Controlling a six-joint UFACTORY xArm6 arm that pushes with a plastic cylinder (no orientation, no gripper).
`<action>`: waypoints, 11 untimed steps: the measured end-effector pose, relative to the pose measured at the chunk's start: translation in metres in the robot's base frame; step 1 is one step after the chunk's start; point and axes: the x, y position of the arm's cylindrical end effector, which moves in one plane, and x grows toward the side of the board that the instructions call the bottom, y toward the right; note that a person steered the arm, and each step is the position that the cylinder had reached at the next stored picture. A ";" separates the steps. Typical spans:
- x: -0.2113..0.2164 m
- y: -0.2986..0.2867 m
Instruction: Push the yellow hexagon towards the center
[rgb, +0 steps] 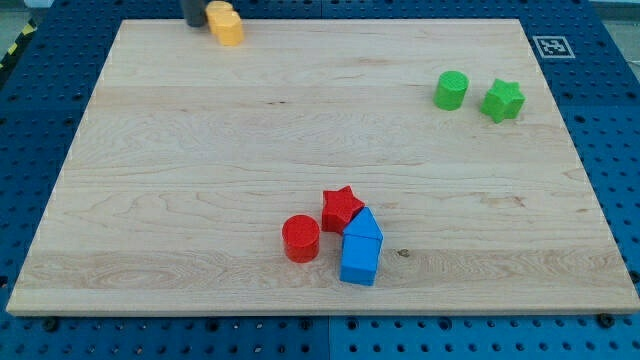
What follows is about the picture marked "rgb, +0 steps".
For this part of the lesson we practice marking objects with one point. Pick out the yellow hexagon block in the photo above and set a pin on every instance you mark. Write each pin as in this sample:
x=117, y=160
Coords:
x=229, y=28

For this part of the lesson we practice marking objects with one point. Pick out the red star block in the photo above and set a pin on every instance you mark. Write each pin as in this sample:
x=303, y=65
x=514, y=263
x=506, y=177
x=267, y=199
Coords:
x=339, y=208

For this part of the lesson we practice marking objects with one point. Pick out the red cylinder block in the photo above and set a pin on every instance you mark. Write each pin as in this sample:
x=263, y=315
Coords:
x=301, y=234

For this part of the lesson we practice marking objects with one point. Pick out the blue triangle block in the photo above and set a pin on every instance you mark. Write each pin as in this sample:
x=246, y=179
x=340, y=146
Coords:
x=364, y=225

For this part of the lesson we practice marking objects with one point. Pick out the wooden board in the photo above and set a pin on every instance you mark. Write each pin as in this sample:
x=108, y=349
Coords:
x=190, y=156

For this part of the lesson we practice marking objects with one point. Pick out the blue cube block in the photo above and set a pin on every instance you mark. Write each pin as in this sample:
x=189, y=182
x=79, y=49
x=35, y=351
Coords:
x=359, y=260

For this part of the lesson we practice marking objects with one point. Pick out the green cylinder block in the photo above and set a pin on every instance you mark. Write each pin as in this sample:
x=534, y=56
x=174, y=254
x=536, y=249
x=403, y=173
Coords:
x=450, y=90

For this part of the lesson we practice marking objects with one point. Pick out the green star block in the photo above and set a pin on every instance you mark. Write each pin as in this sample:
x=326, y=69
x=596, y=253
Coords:
x=503, y=100

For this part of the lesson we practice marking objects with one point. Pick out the yellow cylinder block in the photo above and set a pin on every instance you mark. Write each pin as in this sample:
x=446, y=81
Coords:
x=212, y=8

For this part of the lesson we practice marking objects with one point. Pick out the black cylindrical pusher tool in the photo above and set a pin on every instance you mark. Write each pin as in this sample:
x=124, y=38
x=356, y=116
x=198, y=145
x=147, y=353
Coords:
x=194, y=12

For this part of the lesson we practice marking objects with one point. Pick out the white fiducial marker tag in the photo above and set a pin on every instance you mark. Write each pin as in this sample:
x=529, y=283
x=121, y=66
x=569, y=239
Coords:
x=553, y=47

